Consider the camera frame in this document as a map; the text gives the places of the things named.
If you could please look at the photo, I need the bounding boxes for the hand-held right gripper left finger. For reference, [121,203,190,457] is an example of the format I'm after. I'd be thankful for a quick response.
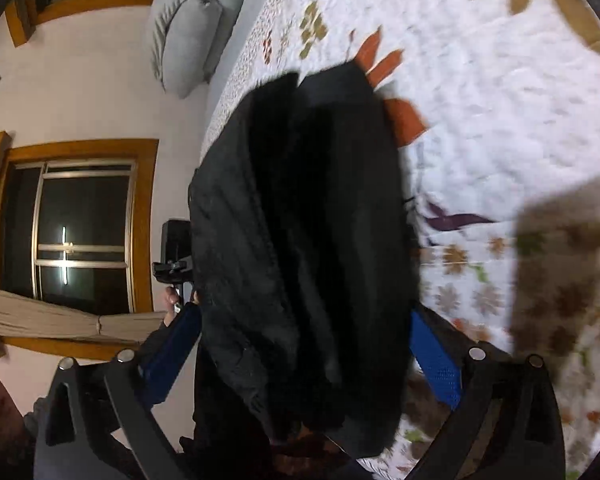
[32,302,203,480]

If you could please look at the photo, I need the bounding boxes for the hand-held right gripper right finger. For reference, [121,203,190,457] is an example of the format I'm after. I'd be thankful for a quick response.
[410,305,566,480]

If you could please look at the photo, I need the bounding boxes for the black pants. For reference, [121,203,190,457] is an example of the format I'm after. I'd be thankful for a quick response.
[180,62,423,480]

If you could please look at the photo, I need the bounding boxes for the person's left forearm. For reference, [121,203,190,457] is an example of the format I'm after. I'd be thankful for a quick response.
[137,322,178,366]

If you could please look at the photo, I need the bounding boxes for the person's left hand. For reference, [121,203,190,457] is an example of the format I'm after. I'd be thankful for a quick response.
[157,285,183,328]

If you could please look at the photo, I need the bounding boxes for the wooden framed window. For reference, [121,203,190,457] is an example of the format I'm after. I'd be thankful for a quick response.
[5,0,181,48]
[0,131,160,361]

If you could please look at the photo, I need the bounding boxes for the beige curtain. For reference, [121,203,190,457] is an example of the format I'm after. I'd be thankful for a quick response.
[0,287,168,346]

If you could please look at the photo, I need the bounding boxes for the grey bed sheet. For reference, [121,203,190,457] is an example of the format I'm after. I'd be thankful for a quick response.
[205,0,291,126]

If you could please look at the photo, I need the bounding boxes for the grey pillow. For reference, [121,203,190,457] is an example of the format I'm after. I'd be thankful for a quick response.
[200,0,256,83]
[150,0,226,100]

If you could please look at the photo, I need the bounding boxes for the leaf print quilt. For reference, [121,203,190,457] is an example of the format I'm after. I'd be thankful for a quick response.
[200,0,600,480]

